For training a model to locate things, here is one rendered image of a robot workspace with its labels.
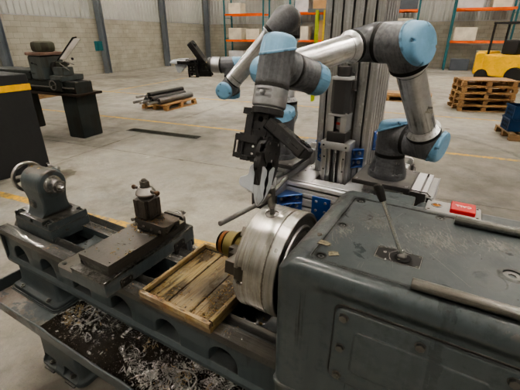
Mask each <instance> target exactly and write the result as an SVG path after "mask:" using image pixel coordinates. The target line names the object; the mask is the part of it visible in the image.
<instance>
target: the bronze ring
mask: <svg viewBox="0 0 520 390"><path fill-rule="evenodd" d="M241 237H242V236H241V231H239V232H237V231H222V232H221V233H220V234H219V235H218V237H217V241H216V249H217V251H218V252H220V253H221V254H224V255H225V256H227V257H228V249H229V247H230V246H231V245H233V244H236V245H239V243H240V240H241Z"/></svg>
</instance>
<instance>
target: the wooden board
mask: <svg viewBox="0 0 520 390"><path fill-rule="evenodd" d="M205 249H206V251H205ZM207 250H209V251H211V252H209V251H207ZM202 252H205V253H203V254H201V253H202ZM192 253H193V254H192ZM207 253H208V254H207ZM219 253H220V252H218V251H217V249H216V245H212V244H209V243H206V242H204V243H203V244H202V245H201V246H199V247H198V248H196V249H195V250H194V251H192V252H191V253H189V254H188V255H187V256H186V257H185V258H183V259H181V260H180V261H179V262H177V263H176V264H175V265H174V266H173V267H172V268H171V269H169V270H167V271H166V272H164V273H163V274H162V275H161V276H160V277H158V278H157V279H155V280H153V281H152V282H150V283H149V284H148V285H147V286H145V287H144V288H142V289H141V290H140V291H141V292H140V291H139V295H140V300H141V301H143V302H144V303H147V304H149V305H150V306H153V307H155V308H157V309H159V310H162V311H163V312H164V313H168V314H169V315H171V316H174V317H175V318H177V319H179V320H182V321H183V322H187V323H188V324H190V325H192V326H194V327H196V328H198V329H200V330H202V331H204V332H206V333H208V334H211V333H212V332H213V331H214V330H215V329H216V328H217V327H218V326H219V325H220V323H221V322H222V321H223V320H224V319H225V318H226V317H227V316H228V315H229V313H230V312H231V311H232V310H233V309H234V308H235V307H236V306H237V305H238V304H239V303H240V301H239V300H238V299H237V297H236V295H235V294H234V286H233V280H232V279H234V276H233V275H231V274H230V275H231V276H230V277H229V275H228V273H226V272H224V270H225V260H226V259H227V258H228V257H227V256H225V255H224V254H221V253H220V254H219ZM221 255H222V256H223V255H224V257H222V256H221ZM195 257H197V258H195ZM211 257H212V258H211ZM225 257H226V258H225ZM192 260H193V261H192ZM207 265H208V267H207ZM212 273H213V274H212ZM166 280H167V281H166ZM226 280H227V282H225V281H226ZM170 281H171V282H170ZM164 282H165V283H164ZM174 283H175V284H174ZM228 283H229V284H228ZM226 285H227V287H226ZM231 285H232V286H231ZM158 286H159V287H158ZM163 286H165V287H163ZM174 286H177V287H174ZM178 286H179V287H178ZM156 287H157V288H156ZM232 287H233V288H232ZM158 288H159V289H158ZM177 288H178V289H177ZM179 288H181V289H179ZM224 288H225V289H224ZM172 289H173V290H175V292H173V291H172ZM218 289H219V290H218ZM221 289H222V290H221ZM152 290H154V291H155V290H156V291H155V292H154V291H152ZM226 290H227V291H226ZM229 290H230V291H229ZM218 291H219V292H218ZM178 292H180V293H178ZM157 293H158V294H157ZM181 293H182V295H180V294H181ZM221 293H223V294H221ZM224 293H225V294H228V295H224ZM232 293H233V294H232ZM152 294H155V295H153V297H152ZM168 294H169V295H168ZM171 294H173V295H171ZM176 294H177V295H176ZM231 294H232V295H233V296H232V295H231ZM183 295H185V296H183ZM159 296H161V297H162V298H161V297H160V298H159ZM222 296H223V297H222ZM163 297H164V299H163ZM171 297H172V298H171ZM204 297H206V298H204ZM208 297H210V298H208ZM217 297H218V298H217ZM168 298H169V299H168ZM202 298H203V299H202ZM191 299H192V300H191ZM210 299H212V300H211V301H212V302H213V303H214V305H213V304H212V302H211V301H210ZM162 300H163V301H162ZM168 300H169V302H167V301H168ZM204 300H205V301H204ZM170 301H171V302H170ZM226 301H227V302H226ZM175 303H176V304H175ZM223 303H225V304H223ZM185 306H186V308H184V307H185ZM195 306H196V307H195ZM197 306H198V307H199V308H198V307H197ZM208 307H210V308H208ZM216 307H217V309H218V311H216ZM200 311H202V312H200ZM208 311H209V313H207V312H208ZM194 312H195V313H194ZM212 312H214V313H212ZM202 313H205V316H206V318H204V315H203V316H200V315H201V314H202ZM208 315H212V317H210V316H208ZM208 320H209V321H208Z"/></svg>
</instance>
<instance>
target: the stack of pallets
mask: <svg viewBox="0 0 520 390"><path fill-rule="evenodd" d="M468 81H475V82H468ZM493 82H499V83H493ZM505 82H506V83H505ZM519 82H520V81H519V80H512V79H509V78H507V77H454V78H453V83H452V88H451V89H452V90H451V92H450V93H451V94H449V99H450V101H448V102H447V104H448V105H449V106H451V108H456V109H457V111H478V112H501V113H505V111H486V109H488V110H504V109H506V108H507V103H515V102H514V101H515V98H516V96H515V95H516V94H517V93H518V89H519V87H518V84H519ZM470 87H475V88H470ZM499 88H500V89H499ZM510 91H511V92H510ZM463 107H475V108H463ZM462 109H480V110H462Z"/></svg>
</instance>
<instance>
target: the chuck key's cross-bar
mask: <svg viewBox="0 0 520 390"><path fill-rule="evenodd" d="M288 179H289V177H288V176H285V177H284V178H283V179H282V180H281V181H280V182H279V183H278V184H277V185H276V186H275V191H277V190H278V189H279V188H280V187H281V186H282V185H283V184H284V183H285V182H286V181H287V180H288ZM271 196H272V195H271V194H270V193H268V194H267V196H266V198H265V199H264V200H263V202H262V203H261V204H260V205H259V206H261V205H263V204H264V203H265V202H266V201H267V200H268V199H269V198H270V197H271ZM259 206H256V205H255V204H252V205H250V206H248V207H246V208H244V209H242V210H240V211H238V212H236V213H234V214H232V215H230V216H228V217H226V218H224V219H222V220H220V221H218V225H219V226H222V225H224V224H226V223H228V222H230V221H232V220H234V219H236V218H237V217H240V216H241V215H243V214H246V213H248V212H249V211H251V210H253V209H255V208H256V207H259Z"/></svg>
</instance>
